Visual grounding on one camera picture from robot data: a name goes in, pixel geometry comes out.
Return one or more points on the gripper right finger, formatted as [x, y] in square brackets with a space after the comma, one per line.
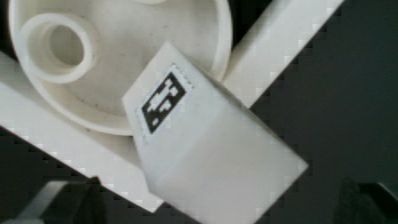
[366, 203]

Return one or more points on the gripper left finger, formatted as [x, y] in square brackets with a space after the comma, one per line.
[65, 204]

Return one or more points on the white stool leg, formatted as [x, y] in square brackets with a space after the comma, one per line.
[218, 165]

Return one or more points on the white round stool seat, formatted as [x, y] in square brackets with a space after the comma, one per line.
[85, 42]

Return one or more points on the white L-shaped fence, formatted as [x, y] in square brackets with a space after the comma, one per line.
[99, 154]

